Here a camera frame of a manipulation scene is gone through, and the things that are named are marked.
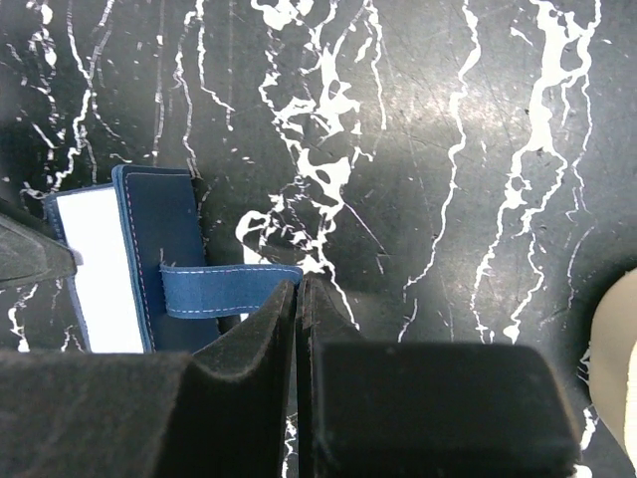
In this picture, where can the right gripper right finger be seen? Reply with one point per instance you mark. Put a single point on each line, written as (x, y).
(384, 409)

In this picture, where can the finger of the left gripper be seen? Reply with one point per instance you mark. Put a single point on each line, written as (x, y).
(30, 253)

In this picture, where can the blue card holder wallet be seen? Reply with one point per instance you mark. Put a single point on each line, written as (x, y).
(142, 283)

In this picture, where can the beige plastic tray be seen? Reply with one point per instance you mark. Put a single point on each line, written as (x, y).
(612, 370)

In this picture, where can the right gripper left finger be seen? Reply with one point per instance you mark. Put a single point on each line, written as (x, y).
(220, 412)

